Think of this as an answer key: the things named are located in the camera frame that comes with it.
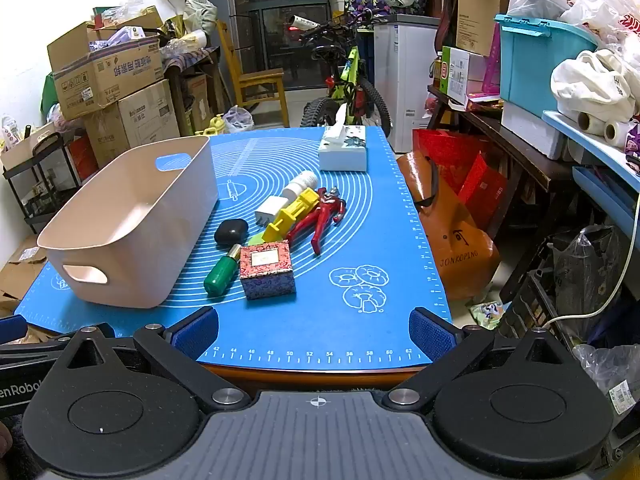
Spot white charger plug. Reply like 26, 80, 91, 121
254, 196, 287, 227

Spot red paper bag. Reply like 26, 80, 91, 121
412, 129, 508, 228

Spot white foam box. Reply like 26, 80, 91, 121
501, 101, 571, 161

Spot white pill bottle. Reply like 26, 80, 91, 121
280, 170, 320, 201

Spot tall brown cardboard box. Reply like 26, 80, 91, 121
456, 0, 508, 57

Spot red container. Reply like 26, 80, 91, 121
68, 137, 99, 181

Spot plastic film roll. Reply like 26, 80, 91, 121
603, 120, 633, 148
577, 112, 608, 136

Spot clear labelled plastic bag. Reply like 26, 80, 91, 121
574, 344, 640, 413

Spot light blue shelf unit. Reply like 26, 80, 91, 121
542, 110, 640, 241

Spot blue silicone baking mat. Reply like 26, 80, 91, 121
14, 126, 453, 367

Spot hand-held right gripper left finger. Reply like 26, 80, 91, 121
52, 306, 252, 413

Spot colourful snack packet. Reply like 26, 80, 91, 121
470, 301, 503, 331

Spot black oval case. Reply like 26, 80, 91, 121
214, 218, 249, 247

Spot open brown cardboard box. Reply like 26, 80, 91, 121
47, 22, 164, 122

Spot teal plastic storage bin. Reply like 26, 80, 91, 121
494, 14, 598, 118

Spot white green carton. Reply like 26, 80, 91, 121
441, 46, 488, 103

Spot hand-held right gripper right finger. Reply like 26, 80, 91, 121
382, 308, 576, 413

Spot yellow oil bottle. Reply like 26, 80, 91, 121
431, 51, 446, 92

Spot small open cardboard box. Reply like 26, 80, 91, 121
0, 122, 60, 171

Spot yellow plastic toy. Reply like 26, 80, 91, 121
261, 188, 320, 243

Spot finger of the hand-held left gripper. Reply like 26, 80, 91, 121
0, 316, 76, 367

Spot wooden chair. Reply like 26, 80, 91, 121
216, 20, 291, 128

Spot green bottle with gold cap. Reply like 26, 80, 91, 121
203, 243, 243, 297

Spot black metal shelf rack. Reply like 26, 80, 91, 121
2, 127, 86, 235

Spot black plastic crate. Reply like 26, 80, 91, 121
497, 270, 576, 356

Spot white jacket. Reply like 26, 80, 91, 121
550, 49, 638, 123

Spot beige plastic bin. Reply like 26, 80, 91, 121
36, 135, 219, 309

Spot dark wooden side table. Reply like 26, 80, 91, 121
427, 85, 576, 306

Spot red silver action figure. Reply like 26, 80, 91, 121
286, 187, 347, 256

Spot orange shopping bag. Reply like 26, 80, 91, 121
396, 152, 501, 302

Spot pile of plastic bags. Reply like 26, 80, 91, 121
560, 0, 640, 56

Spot yellow plastic container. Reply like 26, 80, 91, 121
194, 115, 224, 137

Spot green black bicycle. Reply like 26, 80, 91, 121
300, 10, 392, 136

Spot white cable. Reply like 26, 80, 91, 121
544, 180, 640, 328

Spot white cabinet appliance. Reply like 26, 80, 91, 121
372, 14, 441, 155

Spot patterned square gift box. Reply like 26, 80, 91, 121
239, 240, 297, 301

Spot white printed tissue box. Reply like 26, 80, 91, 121
318, 105, 368, 173

